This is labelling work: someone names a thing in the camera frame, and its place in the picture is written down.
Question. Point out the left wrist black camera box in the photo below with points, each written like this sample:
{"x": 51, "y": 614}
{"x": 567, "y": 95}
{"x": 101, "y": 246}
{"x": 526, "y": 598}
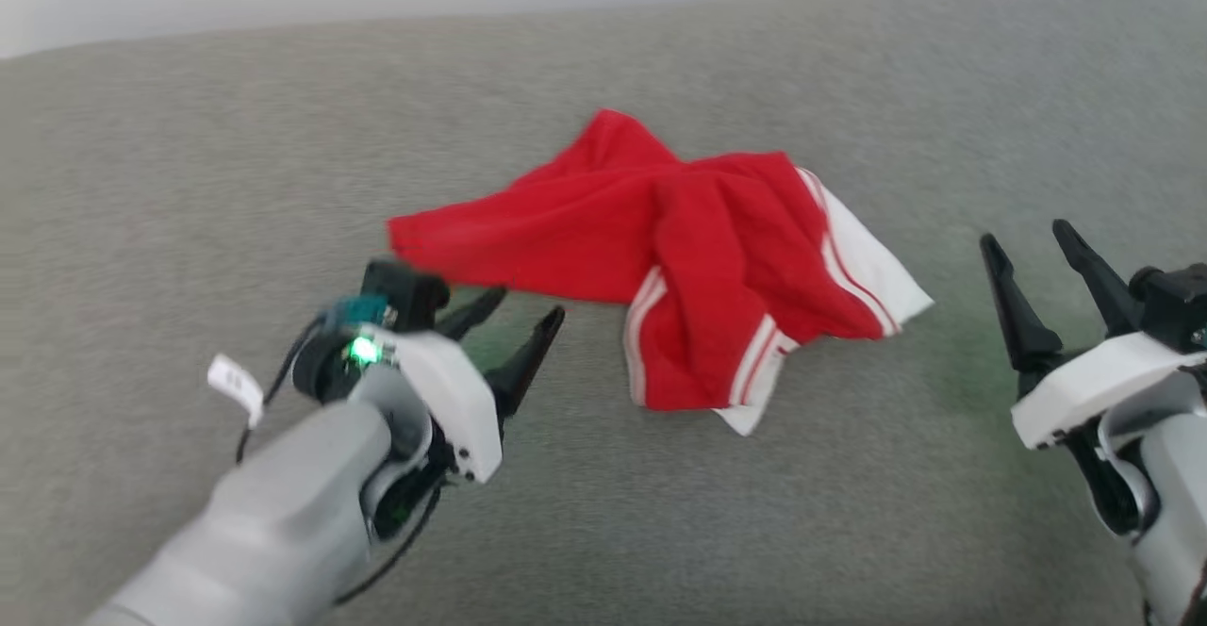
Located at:
{"x": 405, "y": 291}

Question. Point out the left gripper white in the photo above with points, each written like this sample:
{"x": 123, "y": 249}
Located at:
{"x": 457, "y": 400}

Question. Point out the grey fabric sofa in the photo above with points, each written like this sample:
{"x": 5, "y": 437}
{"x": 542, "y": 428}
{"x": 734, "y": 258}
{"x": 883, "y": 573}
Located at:
{"x": 189, "y": 183}

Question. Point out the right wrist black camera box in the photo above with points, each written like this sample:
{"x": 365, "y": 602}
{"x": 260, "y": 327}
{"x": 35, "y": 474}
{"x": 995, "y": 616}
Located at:
{"x": 1174, "y": 305}

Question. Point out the red basketball jersey white trim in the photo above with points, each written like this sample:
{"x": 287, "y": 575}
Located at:
{"x": 698, "y": 249}

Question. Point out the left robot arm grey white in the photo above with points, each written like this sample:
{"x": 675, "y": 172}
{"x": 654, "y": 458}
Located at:
{"x": 273, "y": 513}

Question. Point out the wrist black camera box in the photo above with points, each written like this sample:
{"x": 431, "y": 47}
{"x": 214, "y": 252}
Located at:
{"x": 1174, "y": 305}
{"x": 405, "y": 291}

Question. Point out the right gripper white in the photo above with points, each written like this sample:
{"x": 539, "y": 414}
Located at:
{"x": 1094, "y": 386}

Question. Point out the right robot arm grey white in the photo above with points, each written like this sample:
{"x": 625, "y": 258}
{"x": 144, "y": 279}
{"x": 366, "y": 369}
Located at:
{"x": 1179, "y": 513}

